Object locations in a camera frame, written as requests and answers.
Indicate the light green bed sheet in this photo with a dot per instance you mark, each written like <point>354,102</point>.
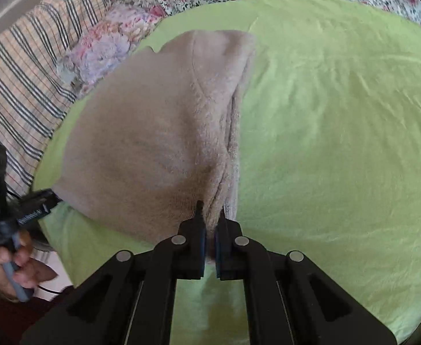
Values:
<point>340,133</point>

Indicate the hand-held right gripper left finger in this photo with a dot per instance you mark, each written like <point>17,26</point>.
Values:
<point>201,255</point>

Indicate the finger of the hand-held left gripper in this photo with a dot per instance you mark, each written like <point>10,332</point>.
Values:
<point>50,198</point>

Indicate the dark red cloth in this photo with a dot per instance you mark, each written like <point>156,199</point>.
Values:
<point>16,320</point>

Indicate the plaid blanket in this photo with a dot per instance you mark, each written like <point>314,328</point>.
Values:
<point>27,79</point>

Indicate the beige knit sweater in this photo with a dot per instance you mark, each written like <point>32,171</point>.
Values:
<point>142,143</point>

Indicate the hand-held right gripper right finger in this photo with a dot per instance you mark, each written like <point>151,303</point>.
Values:
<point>218,255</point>

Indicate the floral pink lilac cloth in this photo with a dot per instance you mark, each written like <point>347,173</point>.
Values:
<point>106,43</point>

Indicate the person's left hand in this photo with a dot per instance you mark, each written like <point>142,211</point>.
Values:
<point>34,273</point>

